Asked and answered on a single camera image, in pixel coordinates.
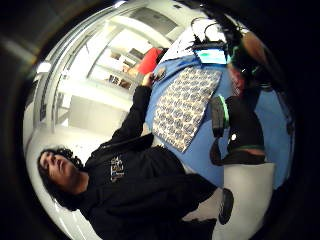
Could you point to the blue table cloth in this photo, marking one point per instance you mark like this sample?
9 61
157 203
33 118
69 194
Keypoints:
203 150

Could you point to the patterned grey mat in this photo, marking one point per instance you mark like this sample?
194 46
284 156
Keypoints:
185 108

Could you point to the tablet with lit screen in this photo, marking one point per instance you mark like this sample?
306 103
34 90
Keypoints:
211 56

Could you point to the small dark phone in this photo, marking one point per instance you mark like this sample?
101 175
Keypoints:
160 73

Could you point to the red chair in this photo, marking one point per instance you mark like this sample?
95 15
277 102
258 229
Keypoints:
148 61

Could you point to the person in black hoodie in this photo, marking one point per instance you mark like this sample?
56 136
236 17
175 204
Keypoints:
140 186

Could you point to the white shelf unit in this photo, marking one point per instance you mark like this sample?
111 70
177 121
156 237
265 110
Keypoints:
133 46

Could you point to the white counter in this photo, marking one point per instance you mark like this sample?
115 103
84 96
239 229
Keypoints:
93 110

